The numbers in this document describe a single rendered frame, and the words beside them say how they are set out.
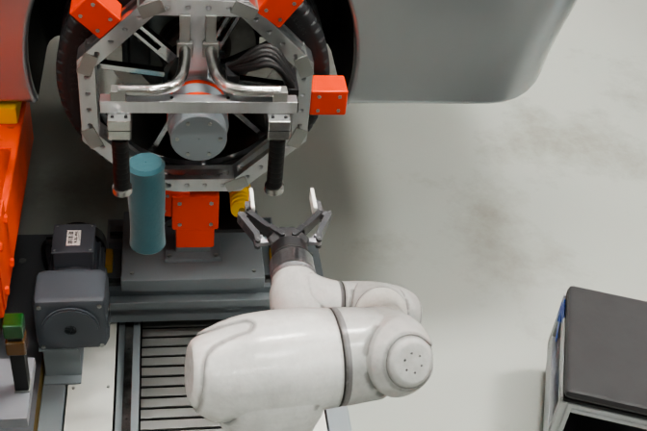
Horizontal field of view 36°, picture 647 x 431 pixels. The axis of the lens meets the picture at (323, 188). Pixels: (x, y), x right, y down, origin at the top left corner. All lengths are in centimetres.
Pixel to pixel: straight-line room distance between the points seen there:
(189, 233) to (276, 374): 138
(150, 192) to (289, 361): 117
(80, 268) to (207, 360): 139
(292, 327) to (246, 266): 158
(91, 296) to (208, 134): 54
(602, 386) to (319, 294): 96
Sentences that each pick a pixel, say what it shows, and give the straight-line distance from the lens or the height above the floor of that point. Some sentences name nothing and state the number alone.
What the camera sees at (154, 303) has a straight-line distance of 281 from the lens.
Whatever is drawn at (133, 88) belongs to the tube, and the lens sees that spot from 212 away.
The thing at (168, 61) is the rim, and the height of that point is 90.
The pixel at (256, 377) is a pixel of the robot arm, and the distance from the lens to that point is 124.
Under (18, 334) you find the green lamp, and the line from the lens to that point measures 212.
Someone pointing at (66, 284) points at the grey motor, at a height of 41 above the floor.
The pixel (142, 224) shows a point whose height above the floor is 58.
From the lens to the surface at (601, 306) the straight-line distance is 278.
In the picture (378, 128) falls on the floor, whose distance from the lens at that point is 383.
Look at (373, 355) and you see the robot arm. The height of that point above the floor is 124.
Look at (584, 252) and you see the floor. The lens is 347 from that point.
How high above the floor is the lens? 217
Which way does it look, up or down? 38 degrees down
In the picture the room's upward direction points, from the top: 7 degrees clockwise
